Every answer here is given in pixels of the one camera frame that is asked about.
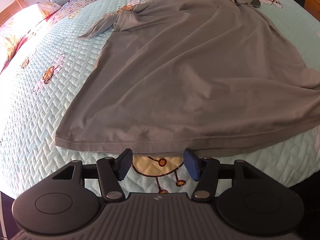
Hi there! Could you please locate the wooden headboard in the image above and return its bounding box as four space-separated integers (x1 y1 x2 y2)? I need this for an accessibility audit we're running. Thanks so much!
0 0 28 27

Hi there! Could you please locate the floral pillow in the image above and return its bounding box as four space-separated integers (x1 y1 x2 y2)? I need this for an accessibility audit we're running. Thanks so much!
0 2 62 73

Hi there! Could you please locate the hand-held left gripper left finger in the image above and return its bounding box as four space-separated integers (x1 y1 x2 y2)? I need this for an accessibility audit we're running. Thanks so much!
51 149 133 203

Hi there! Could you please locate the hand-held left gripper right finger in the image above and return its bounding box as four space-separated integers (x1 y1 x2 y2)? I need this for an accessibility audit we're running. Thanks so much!
183 149 269 203

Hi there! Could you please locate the quilted bee-print bedspread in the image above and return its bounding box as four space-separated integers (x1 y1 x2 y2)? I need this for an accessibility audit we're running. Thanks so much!
0 0 320 200

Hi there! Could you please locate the grey t-shirt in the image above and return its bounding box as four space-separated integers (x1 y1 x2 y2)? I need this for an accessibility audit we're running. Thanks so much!
55 0 320 158

